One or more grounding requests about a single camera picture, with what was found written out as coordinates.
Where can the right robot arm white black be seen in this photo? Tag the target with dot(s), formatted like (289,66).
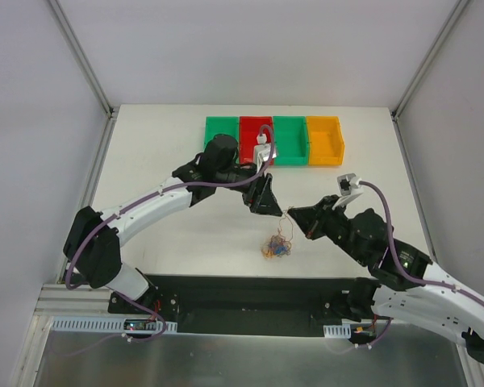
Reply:
(406,283)

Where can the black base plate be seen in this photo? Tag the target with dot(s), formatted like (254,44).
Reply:
(257,306)

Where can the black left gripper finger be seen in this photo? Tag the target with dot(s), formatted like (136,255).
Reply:
(277,211)
(255,193)

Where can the white cable duct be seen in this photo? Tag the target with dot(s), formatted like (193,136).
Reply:
(342,331)
(93,324)

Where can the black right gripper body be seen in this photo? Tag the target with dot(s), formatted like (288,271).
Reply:
(324,218)

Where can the yellow plastic bin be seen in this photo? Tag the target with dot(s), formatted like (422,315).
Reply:
(326,141)

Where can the green plastic bin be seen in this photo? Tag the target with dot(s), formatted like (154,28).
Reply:
(220,125)
(292,141)

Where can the right white cable duct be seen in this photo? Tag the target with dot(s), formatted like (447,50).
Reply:
(342,331)

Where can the green plastic bin right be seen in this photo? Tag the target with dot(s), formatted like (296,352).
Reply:
(292,141)

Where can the red plastic bin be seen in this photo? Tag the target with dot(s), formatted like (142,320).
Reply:
(249,129)

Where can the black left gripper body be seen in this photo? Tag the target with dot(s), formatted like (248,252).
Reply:
(254,190)

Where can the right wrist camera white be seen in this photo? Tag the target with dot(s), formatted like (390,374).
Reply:
(350,189)

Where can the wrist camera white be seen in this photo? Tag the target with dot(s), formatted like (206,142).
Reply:
(262,151)
(350,189)

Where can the left white cable duct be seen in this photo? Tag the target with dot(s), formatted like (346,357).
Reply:
(93,324)

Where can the aluminium frame rail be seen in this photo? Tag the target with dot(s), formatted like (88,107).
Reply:
(56,300)

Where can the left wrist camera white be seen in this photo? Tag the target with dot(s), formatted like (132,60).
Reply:
(262,151)

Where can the green plastic bin left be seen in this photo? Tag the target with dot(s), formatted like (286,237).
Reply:
(220,125)

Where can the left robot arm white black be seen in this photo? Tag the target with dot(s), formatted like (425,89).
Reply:
(93,245)

